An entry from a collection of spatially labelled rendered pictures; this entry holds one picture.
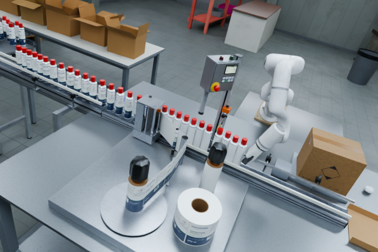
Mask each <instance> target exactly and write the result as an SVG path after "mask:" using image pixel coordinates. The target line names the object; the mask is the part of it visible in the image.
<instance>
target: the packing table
mask: <svg viewBox="0 0 378 252"><path fill-rule="evenodd" d="M2 16H6V17H7V19H9V20H10V22H11V23H13V27H14V26H15V21H19V23H22V25H23V28H24V30H25V32H27V33H29V34H32V35H34V36H35V44H34V47H36V52H37V54H41V43H40V38H43V39H45V40H47V41H50V42H53V43H56V44H58V45H61V46H63V47H66V48H68V49H71V50H73V51H76V52H79V53H82V54H84V55H87V56H89V57H92V58H94V59H97V60H100V61H102V62H105V63H107V64H110V65H112V66H116V67H117V68H120V69H123V76H122V84H121V87H123V92H125V91H127V90H128V79H129V69H131V68H133V67H135V66H137V65H139V64H141V63H143V62H145V61H147V60H149V59H151V58H153V57H154V62H153V67H152V76H151V84H153V85H155V83H156V76H157V71H158V63H159V56H160V53H161V52H163V51H164V50H165V48H161V47H158V46H156V45H153V44H150V43H147V42H146V45H145V53H144V54H142V55H140V56H139V57H138V58H136V59H134V60H133V59H131V58H127V57H124V56H121V55H117V54H115V53H112V52H109V51H107V46H106V47H103V46H100V45H97V44H94V43H91V42H89V41H86V40H83V39H81V38H80V34H79V35H75V36H73V37H68V36H65V35H63V34H60V33H57V32H54V31H51V30H48V29H47V26H42V25H39V24H36V23H33V22H30V21H26V20H23V19H21V16H16V15H13V14H10V13H7V12H4V11H1V10H0V21H1V22H2V20H3V19H2Z"/></svg>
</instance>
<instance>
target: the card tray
mask: <svg viewBox="0 0 378 252"><path fill-rule="evenodd" d="M347 210H348V214H349V215H351V216H352V218H351V219H348V220H349V221H348V231H349V242H351V243H354V244H356V245H358V246H360V247H362V248H364V249H366V250H368V251H371V252H378V215H377V214H374V213H372V212H370V211H368V210H365V209H363V208H360V207H358V206H356V205H353V204H351V203H350V204H349V205H348V207H347Z"/></svg>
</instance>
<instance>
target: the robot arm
mask: <svg viewBox="0 0 378 252"><path fill-rule="evenodd" d="M304 66H305V61H304V59H303V58H301V57H299V56H292V55H281V54H274V53H273V54H269V55H268V56H266V58H265V59H264V68H265V70H266V72H267V73H268V74H269V75H271V76H272V79H271V81H270V82H268V83H267V84H265V85H264V86H263V87H262V88H261V90H260V98H261V99H262V100H263V101H265V103H263V104H262V105H261V107H260V115H261V117H262V118H263V119H264V120H265V121H267V122H276V121H277V123H273V124H272V125H271V126H270V127H269V128H268V129H267V130H266V131H265V132H264V133H263V134H262V135H261V136H260V137H259V138H258V139H257V141H256V143H255V144H254V145H253V146H252V147H251V148H249V150H248V152H247V154H246V157H245V158H244V159H243V160H242V163H243V164H244V165H246V164H247V163H248V162H249V161H250V160H251V161H254V160H255V159H256V158H257V157H258V156H259V155H260V154H261V153H262V152H263V151H264V152H265V151H268V150H269V149H270V148H271V147H272V146H273V145H275V144H277V143H285V142H286V141H287V140H288V138H289V134H290V125H291V124H290V118H289V116H288V114H287V112H286V109H285V107H286V106H288V105H289V104H291V103H292V101H293V100H294V92H293V91H292V90H291V89H289V85H290V79H291V76H292V75H296V74H299V73H301V72H302V71H303V69H304Z"/></svg>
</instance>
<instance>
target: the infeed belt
mask: <svg viewBox="0 0 378 252"><path fill-rule="evenodd" d="M103 111H104V112H106V113H108V114H110V115H113V116H115V117H117V118H119V119H121V120H124V121H126V122H128V123H131V124H133V125H134V122H133V116H132V118H131V119H129V120H127V119H125V118H124V112H123V114H122V115H120V116H118V115H115V108H114V111H112V112H109V111H107V110H106V109H104V110H103ZM186 149H188V150H190V151H193V152H195V153H197V154H199V155H201V156H204V157H207V155H204V154H202V153H200V152H198V151H196V150H193V149H191V148H189V147H186ZM223 165H224V166H226V167H228V168H230V169H233V170H235V171H237V172H239V173H241V174H244V175H246V176H248V177H250V178H252V179H255V180H257V181H259V182H262V183H264V184H266V185H268V186H271V187H273V188H275V189H277V190H279V191H282V192H284V193H286V194H288V195H290V196H293V197H295V198H297V199H299V200H301V201H303V202H306V203H308V204H311V205H313V206H315V207H317V208H319V209H322V210H324V211H326V212H328V213H330V214H333V215H335V216H337V217H339V218H341V219H344V220H346V221H349V220H348V218H345V217H343V216H341V215H338V214H336V213H334V212H332V211H330V210H327V209H325V208H323V207H321V206H319V205H316V204H314V203H312V202H310V201H307V200H305V199H303V198H301V197H299V196H296V195H294V194H292V193H289V192H287V191H285V190H283V189H281V188H278V187H276V186H274V185H272V184H269V183H267V182H265V181H263V180H261V179H258V178H256V177H253V176H252V175H249V174H247V173H245V172H242V171H240V170H238V169H236V168H234V167H232V166H229V165H226V164H224V163H223ZM240 167H243V168H245V169H247V170H249V171H252V172H254V173H256V174H258V175H260V176H263V177H265V178H268V179H270V180H272V181H274V182H277V183H279V184H281V185H283V186H285V187H288V188H290V189H292V190H294V191H297V192H299V193H301V194H303V195H305V196H308V197H310V198H313V199H315V200H317V201H319V202H322V203H324V204H326V205H328V206H331V207H333V208H335V209H337V210H339V211H342V212H344V213H347V214H348V211H347V210H345V209H343V208H341V207H339V206H336V205H333V204H332V203H330V202H327V201H325V200H322V199H320V198H318V197H316V196H313V195H311V194H309V193H306V192H304V191H302V190H300V189H298V188H295V187H293V186H291V185H289V184H287V183H284V182H281V181H279V180H277V179H275V178H273V177H270V176H268V175H266V174H264V173H261V172H259V171H256V170H255V169H252V168H250V167H248V166H245V165H243V164H240Z"/></svg>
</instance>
